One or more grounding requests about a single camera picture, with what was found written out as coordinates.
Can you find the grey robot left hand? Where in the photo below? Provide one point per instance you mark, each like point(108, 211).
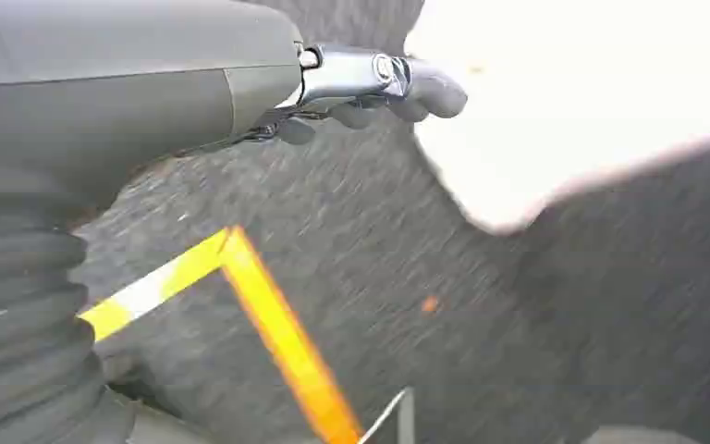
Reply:
point(116, 92)

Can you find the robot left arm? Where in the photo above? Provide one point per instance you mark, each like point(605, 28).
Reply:
point(18, 325)

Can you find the yellow floor tape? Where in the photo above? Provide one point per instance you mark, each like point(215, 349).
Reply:
point(275, 331)

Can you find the pale wooden desk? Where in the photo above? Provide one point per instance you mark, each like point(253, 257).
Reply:
point(575, 92)

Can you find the thin grey metal bracket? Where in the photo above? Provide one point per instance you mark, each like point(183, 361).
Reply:
point(401, 416)

